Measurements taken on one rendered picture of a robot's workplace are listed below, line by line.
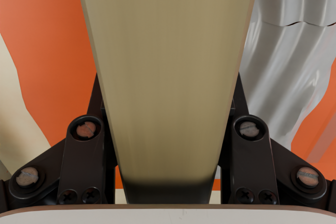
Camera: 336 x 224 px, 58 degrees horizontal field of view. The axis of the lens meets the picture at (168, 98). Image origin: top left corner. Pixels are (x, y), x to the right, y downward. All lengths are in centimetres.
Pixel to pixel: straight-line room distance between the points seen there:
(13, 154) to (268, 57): 23
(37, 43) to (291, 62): 15
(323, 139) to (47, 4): 23
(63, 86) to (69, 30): 5
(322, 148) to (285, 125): 6
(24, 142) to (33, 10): 13
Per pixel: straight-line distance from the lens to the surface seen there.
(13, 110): 25
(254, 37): 18
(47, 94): 23
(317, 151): 30
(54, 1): 18
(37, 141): 28
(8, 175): 33
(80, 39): 19
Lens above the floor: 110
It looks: 43 degrees down
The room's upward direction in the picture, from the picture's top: 180 degrees counter-clockwise
